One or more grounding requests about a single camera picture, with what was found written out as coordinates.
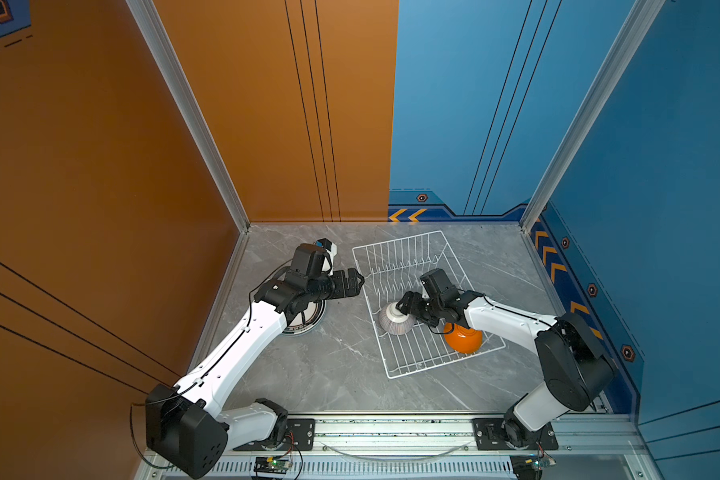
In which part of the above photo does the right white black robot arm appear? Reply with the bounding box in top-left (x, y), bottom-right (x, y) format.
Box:
top-left (381, 269), bottom-right (618, 449)

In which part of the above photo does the right green circuit board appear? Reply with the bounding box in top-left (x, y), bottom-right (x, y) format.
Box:
top-left (510, 456), bottom-right (557, 480)

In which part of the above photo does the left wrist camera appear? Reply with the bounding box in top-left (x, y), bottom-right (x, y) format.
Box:
top-left (315, 238), bottom-right (337, 273)

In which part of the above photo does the white wire dish rack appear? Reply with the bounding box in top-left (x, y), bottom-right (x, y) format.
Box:
top-left (353, 230), bottom-right (506, 379)

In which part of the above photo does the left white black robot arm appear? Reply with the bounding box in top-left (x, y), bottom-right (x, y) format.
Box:
top-left (140, 239), bottom-right (365, 479)

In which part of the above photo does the orange bowl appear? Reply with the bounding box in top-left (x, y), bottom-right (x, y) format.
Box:
top-left (444, 323), bottom-right (483, 355)

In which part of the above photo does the aluminium front rail frame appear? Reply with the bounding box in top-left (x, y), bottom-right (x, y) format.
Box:
top-left (206, 412), bottom-right (662, 479)

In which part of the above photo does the green rimmed white plate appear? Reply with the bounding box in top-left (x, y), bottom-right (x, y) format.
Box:
top-left (282, 300), bottom-right (325, 336)

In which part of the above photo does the green circuit board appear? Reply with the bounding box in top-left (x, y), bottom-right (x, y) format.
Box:
top-left (510, 456), bottom-right (557, 480)
top-left (253, 457), bottom-right (293, 479)

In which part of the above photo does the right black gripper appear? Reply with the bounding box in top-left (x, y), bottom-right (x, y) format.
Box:
top-left (394, 291), bottom-right (444, 327)

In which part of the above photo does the white ribbed bowl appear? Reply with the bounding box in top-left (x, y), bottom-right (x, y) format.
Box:
top-left (377, 303), bottom-right (417, 336)

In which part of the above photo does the left green circuit board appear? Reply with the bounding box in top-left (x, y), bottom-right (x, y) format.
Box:
top-left (253, 457), bottom-right (293, 479)

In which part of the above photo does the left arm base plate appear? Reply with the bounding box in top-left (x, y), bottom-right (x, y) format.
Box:
top-left (234, 417), bottom-right (316, 453)

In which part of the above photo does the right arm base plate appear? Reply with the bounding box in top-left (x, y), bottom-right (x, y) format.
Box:
top-left (471, 417), bottom-right (559, 451)

